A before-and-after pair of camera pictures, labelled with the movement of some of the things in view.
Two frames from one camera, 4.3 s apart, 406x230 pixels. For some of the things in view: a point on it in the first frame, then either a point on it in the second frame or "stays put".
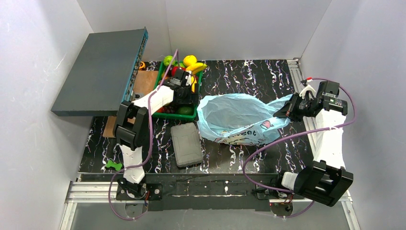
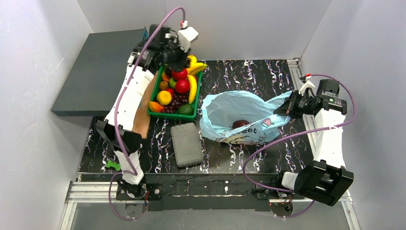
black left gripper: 189,92 to 179,63
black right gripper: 292,108 stays put
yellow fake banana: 196,67 stays put
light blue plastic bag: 240,119 stays put
